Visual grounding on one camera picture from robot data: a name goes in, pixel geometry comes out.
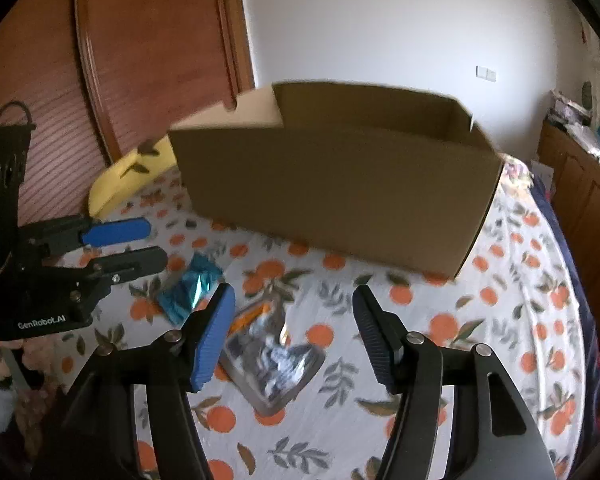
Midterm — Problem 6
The brown wooden door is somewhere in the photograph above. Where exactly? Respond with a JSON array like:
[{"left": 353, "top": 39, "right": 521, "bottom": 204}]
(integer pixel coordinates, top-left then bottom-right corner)
[{"left": 0, "top": 0, "right": 257, "bottom": 241}]

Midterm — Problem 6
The yellow chair seat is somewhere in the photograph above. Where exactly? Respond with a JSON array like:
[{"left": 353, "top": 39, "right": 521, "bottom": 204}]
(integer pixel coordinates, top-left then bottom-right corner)
[{"left": 87, "top": 137, "right": 181, "bottom": 219}]

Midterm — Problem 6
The silver packet with orange print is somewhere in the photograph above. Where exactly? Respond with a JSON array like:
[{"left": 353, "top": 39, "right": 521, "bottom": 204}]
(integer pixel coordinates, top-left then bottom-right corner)
[{"left": 219, "top": 295, "right": 327, "bottom": 417}]

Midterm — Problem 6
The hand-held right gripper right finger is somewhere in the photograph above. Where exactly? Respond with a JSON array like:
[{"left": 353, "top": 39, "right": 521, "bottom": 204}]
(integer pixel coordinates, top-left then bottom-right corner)
[{"left": 352, "top": 285, "right": 556, "bottom": 480}]

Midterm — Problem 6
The blue foil snack packet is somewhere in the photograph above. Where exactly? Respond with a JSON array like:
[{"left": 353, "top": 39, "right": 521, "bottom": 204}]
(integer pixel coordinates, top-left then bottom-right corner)
[{"left": 156, "top": 252, "right": 225, "bottom": 325}]

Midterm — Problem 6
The brown cardboard box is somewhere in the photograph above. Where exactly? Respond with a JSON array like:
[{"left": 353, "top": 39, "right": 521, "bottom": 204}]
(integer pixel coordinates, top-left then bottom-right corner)
[{"left": 167, "top": 80, "right": 505, "bottom": 281}]

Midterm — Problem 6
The wooden cabinet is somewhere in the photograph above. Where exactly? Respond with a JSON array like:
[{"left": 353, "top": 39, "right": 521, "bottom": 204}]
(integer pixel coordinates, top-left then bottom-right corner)
[{"left": 536, "top": 120, "right": 600, "bottom": 323}]

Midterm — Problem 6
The white paper pile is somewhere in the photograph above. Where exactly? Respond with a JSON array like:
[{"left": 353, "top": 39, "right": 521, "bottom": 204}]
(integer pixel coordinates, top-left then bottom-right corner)
[{"left": 549, "top": 89, "right": 597, "bottom": 128}]

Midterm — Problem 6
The dark blue blanket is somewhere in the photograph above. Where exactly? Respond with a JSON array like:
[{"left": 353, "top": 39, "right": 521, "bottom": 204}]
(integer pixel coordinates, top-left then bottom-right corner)
[{"left": 529, "top": 170, "right": 600, "bottom": 463}]

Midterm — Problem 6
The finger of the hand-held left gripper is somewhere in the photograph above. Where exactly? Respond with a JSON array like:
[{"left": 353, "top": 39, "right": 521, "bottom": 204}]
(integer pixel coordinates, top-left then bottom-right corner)
[
  {"left": 47, "top": 215, "right": 153, "bottom": 252},
  {"left": 60, "top": 246, "right": 169, "bottom": 287}
]

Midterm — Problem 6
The orange print bedsheet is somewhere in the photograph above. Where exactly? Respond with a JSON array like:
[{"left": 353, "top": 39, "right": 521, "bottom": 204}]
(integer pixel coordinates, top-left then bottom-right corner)
[{"left": 55, "top": 157, "right": 600, "bottom": 480}]

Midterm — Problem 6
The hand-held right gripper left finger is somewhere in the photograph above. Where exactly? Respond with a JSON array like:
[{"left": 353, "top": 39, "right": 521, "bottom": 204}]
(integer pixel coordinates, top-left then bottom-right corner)
[{"left": 27, "top": 284, "right": 237, "bottom": 480}]

